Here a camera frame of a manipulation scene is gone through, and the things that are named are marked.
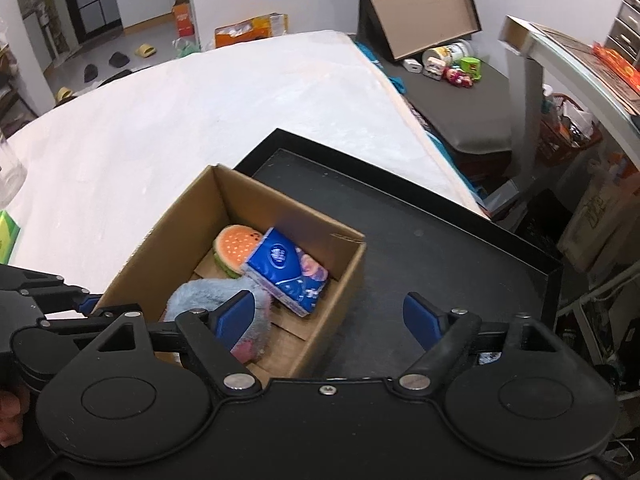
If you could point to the grey drawer organizer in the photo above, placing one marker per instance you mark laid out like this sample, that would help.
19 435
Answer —
625 25

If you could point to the beige tote bag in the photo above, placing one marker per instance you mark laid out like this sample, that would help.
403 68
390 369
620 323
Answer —
595 220

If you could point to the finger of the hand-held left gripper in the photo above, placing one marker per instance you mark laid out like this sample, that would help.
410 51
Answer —
89 304

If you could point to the white charger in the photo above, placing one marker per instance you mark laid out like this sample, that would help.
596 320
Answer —
413 66

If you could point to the small white box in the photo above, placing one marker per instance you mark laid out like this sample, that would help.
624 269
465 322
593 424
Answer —
434 70

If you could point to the white round tin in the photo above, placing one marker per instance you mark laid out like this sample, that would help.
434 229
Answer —
447 52

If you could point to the green plastic bag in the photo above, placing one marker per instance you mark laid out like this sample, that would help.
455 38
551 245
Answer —
187 46

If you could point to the orange carton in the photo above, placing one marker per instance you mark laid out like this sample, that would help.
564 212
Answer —
183 17

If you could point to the grey padded bench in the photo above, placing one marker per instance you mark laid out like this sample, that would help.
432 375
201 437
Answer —
465 110

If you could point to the green tissue packet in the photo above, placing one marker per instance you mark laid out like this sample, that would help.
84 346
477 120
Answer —
9 237

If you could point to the red basket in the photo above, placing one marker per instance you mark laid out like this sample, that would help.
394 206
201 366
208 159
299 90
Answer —
565 135

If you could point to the red toy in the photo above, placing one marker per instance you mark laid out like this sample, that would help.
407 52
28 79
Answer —
457 77

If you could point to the orange cardboard box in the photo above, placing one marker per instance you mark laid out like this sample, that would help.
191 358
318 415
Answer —
250 30

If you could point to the long red packet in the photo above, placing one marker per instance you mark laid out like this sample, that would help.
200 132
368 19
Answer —
620 70

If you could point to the person's left hand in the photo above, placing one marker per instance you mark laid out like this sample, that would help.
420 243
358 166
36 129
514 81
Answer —
11 415

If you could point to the brown patterned board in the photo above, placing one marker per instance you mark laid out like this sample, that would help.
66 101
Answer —
585 57

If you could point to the hamburger plush toy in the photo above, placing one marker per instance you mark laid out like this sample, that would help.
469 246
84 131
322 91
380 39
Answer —
235 245

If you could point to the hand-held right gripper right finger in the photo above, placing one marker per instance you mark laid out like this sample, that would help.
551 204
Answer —
422 321

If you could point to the grey-blue fluffy plush toy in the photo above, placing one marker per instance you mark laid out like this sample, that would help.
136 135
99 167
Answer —
200 297

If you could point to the black slipper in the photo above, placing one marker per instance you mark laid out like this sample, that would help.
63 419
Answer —
119 59
90 73

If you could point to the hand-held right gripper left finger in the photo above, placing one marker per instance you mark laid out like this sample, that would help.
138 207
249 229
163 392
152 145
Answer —
235 317

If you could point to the blue tissue pack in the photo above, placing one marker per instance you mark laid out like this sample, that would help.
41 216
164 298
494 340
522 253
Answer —
280 265

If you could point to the yellow slipper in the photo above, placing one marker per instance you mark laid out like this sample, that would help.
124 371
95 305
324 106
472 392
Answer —
65 94
146 51

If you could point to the curved grey desk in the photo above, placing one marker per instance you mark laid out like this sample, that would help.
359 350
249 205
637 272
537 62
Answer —
550 60

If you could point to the brown framed board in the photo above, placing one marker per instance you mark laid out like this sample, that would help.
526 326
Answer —
415 5

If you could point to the black shallow tray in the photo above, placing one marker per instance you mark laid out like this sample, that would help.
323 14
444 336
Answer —
425 240

